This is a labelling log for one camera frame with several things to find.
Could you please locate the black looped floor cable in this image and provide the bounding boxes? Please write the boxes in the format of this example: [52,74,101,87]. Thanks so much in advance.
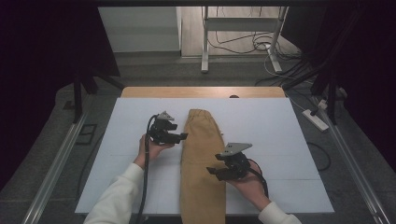
[306,141,332,172]

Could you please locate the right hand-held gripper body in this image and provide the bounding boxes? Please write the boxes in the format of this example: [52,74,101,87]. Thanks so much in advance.
[218,142,253,182]

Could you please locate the white table cover board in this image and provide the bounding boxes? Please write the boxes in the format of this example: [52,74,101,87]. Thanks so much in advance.
[74,97,335,217]

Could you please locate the wooden table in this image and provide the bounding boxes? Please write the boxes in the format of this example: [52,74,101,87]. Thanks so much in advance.
[120,86,287,99]

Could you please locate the black metal stand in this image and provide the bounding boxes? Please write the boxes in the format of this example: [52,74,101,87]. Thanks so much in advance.
[311,71,339,125]
[73,69,125,124]

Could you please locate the right hand-held gripper black cable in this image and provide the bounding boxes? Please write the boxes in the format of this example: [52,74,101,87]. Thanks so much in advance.
[247,158,270,199]

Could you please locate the white cabinet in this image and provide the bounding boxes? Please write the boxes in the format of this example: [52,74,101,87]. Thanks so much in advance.
[97,7,182,53]

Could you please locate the person's left hand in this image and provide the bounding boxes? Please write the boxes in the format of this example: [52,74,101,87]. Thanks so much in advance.
[134,133,176,171]

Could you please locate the white metal stand frame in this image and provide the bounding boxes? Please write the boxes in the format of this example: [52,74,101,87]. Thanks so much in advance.
[200,6,289,75]

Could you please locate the dark floor plate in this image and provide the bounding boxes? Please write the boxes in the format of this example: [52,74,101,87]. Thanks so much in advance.
[75,123,98,146]

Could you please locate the aluminium rail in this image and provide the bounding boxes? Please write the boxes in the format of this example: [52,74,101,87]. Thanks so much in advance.
[317,102,391,224]
[21,111,90,224]

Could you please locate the hand-held gripper black cable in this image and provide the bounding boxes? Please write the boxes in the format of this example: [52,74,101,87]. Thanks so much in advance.
[134,114,160,224]
[247,158,270,199]

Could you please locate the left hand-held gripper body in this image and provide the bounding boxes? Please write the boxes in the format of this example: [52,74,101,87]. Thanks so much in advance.
[148,110,176,146]

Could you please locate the bundle of floor cables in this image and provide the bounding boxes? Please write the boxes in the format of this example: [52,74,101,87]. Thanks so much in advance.
[206,6,316,88]

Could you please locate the dark curtain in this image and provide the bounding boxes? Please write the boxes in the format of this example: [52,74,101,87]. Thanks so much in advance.
[0,0,120,190]
[281,0,396,174]

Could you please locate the person's right hand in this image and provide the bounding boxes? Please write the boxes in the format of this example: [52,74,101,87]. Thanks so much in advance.
[225,159,273,213]

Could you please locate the white power strip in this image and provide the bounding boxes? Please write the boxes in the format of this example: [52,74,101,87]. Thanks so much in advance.
[302,108,330,132]

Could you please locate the left hand-held gripper black cable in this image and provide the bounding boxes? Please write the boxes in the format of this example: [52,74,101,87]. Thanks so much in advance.
[134,114,160,224]

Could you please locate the black overhead beam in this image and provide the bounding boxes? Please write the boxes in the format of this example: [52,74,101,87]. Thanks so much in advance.
[92,0,396,7]

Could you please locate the tan children's pants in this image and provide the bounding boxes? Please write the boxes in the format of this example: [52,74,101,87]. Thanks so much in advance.
[179,108,227,224]

